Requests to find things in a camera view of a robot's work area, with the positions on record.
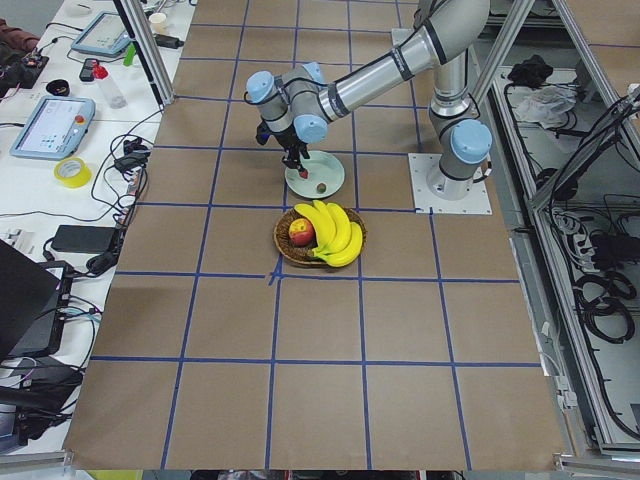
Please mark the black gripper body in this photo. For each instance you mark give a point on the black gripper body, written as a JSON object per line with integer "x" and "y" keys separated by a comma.
{"x": 290, "y": 143}

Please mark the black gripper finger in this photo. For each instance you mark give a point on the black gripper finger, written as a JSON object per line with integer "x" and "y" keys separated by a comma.
{"x": 303, "y": 151}
{"x": 289, "y": 162}

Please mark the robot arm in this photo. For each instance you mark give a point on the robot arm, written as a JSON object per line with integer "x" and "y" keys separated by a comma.
{"x": 297, "y": 107}

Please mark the light green plate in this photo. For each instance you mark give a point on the light green plate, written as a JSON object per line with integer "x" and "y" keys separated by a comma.
{"x": 322, "y": 167}

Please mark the red yellow apple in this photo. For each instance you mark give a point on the red yellow apple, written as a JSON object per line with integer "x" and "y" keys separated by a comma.
{"x": 301, "y": 232}

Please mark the yellow banana bunch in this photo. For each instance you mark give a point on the yellow banana bunch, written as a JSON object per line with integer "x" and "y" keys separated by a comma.
{"x": 339, "y": 241}

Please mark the brown wicker basket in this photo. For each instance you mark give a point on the brown wicker basket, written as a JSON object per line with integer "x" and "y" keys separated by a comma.
{"x": 299, "y": 255}

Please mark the black power adapter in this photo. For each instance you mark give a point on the black power adapter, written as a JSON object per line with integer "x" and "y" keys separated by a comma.
{"x": 167, "y": 41}

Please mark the clear bottle red cap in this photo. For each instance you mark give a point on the clear bottle red cap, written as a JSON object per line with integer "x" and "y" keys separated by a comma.
{"x": 110, "y": 90}

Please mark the white paper cup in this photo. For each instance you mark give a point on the white paper cup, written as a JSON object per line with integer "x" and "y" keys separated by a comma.
{"x": 158, "y": 22}

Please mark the yellow tape roll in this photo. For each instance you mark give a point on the yellow tape roll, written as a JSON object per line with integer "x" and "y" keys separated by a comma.
{"x": 72, "y": 172}

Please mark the black phone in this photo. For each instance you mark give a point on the black phone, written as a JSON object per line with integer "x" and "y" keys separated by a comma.
{"x": 86, "y": 74}

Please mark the blue teach pendant far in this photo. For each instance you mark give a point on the blue teach pendant far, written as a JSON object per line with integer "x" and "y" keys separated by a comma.
{"x": 105, "y": 36}

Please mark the blue teach pendant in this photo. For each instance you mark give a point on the blue teach pendant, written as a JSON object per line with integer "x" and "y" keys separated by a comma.
{"x": 105, "y": 36}
{"x": 55, "y": 128}

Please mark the black power brick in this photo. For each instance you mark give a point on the black power brick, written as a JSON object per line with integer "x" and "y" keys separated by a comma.
{"x": 83, "y": 239}

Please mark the blue teach pendant near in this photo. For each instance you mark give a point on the blue teach pendant near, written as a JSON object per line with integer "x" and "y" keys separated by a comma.
{"x": 55, "y": 128}

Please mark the white crumpled cloth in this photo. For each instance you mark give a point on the white crumpled cloth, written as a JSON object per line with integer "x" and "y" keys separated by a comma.
{"x": 548, "y": 106}

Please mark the black laptop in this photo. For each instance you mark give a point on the black laptop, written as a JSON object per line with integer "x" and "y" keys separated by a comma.
{"x": 33, "y": 297}

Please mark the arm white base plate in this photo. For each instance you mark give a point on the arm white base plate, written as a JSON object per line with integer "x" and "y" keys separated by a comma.
{"x": 434, "y": 193}

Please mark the aluminium frame post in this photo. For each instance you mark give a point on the aluminium frame post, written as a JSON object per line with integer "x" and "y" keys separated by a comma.
{"x": 137, "y": 26}

